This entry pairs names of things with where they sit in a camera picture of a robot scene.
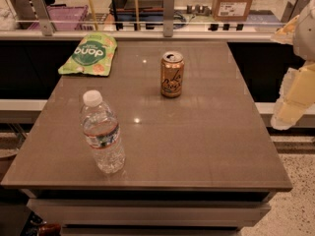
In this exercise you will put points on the glass railing with metal posts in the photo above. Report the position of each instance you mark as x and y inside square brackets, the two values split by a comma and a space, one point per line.
[259, 26]

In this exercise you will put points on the clear plastic water bottle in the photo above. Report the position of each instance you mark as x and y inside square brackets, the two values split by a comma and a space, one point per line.
[102, 132]

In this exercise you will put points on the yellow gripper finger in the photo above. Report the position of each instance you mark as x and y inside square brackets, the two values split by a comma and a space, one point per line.
[297, 94]
[285, 34]

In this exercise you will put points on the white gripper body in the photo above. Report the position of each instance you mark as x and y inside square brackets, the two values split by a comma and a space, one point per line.
[306, 33]

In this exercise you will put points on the cardboard box with label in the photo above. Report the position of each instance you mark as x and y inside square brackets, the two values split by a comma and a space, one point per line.
[231, 10]

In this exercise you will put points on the yellow broom handle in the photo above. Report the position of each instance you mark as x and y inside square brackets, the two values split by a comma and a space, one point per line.
[93, 14]

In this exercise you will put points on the purple plastic crate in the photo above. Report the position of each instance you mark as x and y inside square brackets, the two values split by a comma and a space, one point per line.
[67, 18]

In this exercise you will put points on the green rice chip bag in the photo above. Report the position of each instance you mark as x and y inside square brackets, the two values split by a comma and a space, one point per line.
[93, 56]

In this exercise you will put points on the orange LaCroix soda can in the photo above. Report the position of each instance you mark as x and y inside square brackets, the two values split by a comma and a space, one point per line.
[171, 73]

